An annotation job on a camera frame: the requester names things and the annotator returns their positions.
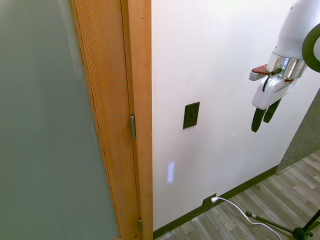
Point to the black wall power outlet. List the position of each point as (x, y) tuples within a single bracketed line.
[(209, 199)]

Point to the wooden door frame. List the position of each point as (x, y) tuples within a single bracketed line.
[(140, 120)]

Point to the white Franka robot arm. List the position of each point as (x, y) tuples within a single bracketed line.
[(290, 30)]

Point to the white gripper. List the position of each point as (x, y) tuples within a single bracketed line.
[(268, 90)]

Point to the black wall light switch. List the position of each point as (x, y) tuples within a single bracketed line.
[(191, 115)]

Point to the metal door hinge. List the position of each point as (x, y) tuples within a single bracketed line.
[(133, 126), (140, 223)]

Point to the grey wrist camera with red mount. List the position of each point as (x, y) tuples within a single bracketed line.
[(257, 73)]

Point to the wooden door with frosted glass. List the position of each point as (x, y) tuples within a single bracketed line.
[(57, 120)]

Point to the black camera tripod stand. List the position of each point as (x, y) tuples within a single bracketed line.
[(287, 225)]

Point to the black baseboard strip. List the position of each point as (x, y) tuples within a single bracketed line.
[(215, 201)]

